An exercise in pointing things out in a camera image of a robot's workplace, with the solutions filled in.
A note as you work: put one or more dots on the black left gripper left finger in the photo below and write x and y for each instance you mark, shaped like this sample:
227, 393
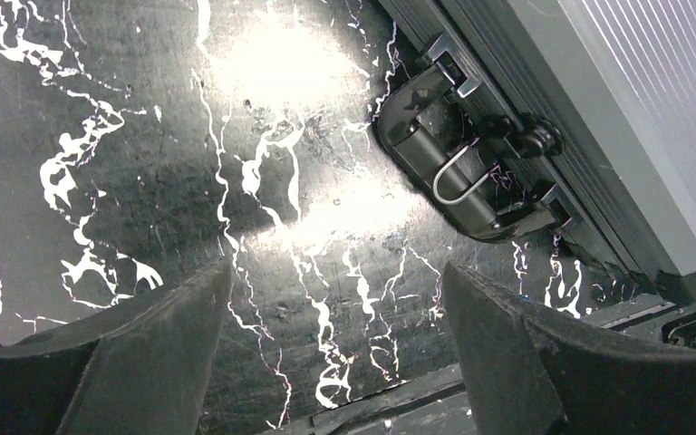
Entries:
139, 367

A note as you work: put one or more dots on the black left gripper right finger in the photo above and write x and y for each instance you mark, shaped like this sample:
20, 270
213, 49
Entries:
531, 369

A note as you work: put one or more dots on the black poker set case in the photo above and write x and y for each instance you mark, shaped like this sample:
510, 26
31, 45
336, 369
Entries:
572, 116

